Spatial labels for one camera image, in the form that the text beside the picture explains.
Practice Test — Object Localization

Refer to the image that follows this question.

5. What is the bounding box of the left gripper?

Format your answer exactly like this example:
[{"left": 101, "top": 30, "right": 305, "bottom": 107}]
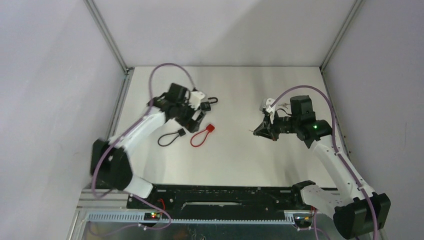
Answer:
[{"left": 174, "top": 97, "right": 206, "bottom": 133}]

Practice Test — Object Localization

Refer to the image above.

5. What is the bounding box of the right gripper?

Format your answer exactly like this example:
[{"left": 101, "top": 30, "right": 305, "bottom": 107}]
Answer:
[{"left": 253, "top": 110, "right": 300, "bottom": 142}]

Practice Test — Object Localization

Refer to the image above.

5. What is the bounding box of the red cable lock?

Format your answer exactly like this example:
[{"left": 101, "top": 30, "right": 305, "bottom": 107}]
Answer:
[{"left": 190, "top": 124, "right": 216, "bottom": 148}]

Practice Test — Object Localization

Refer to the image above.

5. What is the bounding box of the black cable lock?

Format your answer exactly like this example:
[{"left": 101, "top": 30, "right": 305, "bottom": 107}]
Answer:
[{"left": 157, "top": 128, "right": 186, "bottom": 147}]

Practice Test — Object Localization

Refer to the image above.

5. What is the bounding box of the black padlock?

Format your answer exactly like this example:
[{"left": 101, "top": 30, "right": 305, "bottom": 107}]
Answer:
[{"left": 200, "top": 101, "right": 212, "bottom": 112}]

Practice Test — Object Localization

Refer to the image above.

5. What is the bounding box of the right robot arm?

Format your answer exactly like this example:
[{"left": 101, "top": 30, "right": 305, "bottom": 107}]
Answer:
[{"left": 253, "top": 95, "right": 391, "bottom": 240}]

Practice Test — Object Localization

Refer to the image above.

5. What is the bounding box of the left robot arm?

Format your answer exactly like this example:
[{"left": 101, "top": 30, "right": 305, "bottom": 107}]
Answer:
[{"left": 90, "top": 83, "right": 206, "bottom": 208}]

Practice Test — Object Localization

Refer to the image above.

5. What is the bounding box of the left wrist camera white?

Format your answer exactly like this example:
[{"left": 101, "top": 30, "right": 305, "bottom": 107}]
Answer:
[{"left": 188, "top": 91, "right": 206, "bottom": 111}]

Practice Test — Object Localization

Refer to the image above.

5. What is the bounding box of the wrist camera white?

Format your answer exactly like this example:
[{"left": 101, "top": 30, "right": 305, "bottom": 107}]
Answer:
[
  {"left": 188, "top": 91, "right": 206, "bottom": 111},
  {"left": 260, "top": 98, "right": 276, "bottom": 124}
]

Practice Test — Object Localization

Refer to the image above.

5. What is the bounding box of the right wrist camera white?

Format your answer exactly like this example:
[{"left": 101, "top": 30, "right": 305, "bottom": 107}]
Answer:
[{"left": 260, "top": 98, "right": 276, "bottom": 124}]

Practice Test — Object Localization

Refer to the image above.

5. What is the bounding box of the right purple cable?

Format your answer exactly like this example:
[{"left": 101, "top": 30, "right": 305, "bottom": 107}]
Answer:
[{"left": 269, "top": 85, "right": 380, "bottom": 240}]

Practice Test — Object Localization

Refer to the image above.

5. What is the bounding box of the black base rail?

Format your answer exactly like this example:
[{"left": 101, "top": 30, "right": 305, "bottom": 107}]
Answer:
[{"left": 146, "top": 184, "right": 315, "bottom": 222}]

